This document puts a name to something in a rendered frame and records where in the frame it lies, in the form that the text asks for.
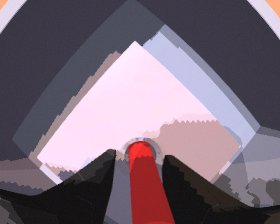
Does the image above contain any red peg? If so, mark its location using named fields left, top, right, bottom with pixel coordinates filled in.
left=129, top=140, right=175, bottom=224

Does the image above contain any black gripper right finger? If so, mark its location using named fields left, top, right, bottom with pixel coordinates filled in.
left=161, top=155, right=280, bottom=224

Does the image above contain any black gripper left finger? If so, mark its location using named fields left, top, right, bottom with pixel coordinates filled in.
left=0, top=149, right=116, bottom=224

